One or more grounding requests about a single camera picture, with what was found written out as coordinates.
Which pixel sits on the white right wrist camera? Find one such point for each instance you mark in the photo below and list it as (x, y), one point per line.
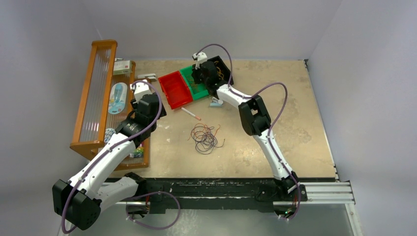
(199, 58)

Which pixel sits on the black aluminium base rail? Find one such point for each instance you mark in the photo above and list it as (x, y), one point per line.
(260, 194)

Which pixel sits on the coloured marker set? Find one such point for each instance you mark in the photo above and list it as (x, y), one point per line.
(137, 153)

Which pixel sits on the silver marker pink cap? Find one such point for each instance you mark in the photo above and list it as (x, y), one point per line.
(191, 114)

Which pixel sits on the red plastic bin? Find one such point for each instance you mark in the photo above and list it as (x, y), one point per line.
(175, 89)

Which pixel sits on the green plastic bin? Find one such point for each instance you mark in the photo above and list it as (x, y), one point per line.
(197, 91)

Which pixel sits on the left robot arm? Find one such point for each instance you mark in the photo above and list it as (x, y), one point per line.
(76, 200)

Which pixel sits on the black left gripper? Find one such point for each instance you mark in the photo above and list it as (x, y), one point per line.
(135, 103)

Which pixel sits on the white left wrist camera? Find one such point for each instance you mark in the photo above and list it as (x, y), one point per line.
(140, 89)

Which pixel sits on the wooden rack frame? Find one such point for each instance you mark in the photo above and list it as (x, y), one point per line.
(93, 117)

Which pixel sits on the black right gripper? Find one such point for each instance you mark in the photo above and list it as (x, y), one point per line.
(195, 72)

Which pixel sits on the black plastic bin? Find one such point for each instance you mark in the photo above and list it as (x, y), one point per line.
(223, 70)

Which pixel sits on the round blue patterned object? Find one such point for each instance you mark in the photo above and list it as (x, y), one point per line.
(109, 132)

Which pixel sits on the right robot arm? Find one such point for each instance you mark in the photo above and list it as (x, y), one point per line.
(255, 121)

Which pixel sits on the white stapler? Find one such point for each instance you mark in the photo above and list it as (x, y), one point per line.
(216, 103)

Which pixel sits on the blue packaged item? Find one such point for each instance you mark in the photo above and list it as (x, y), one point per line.
(117, 99)

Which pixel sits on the small white red box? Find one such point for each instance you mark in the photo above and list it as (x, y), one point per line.
(122, 67)

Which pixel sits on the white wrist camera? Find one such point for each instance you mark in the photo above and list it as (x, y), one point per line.
(199, 58)
(140, 89)

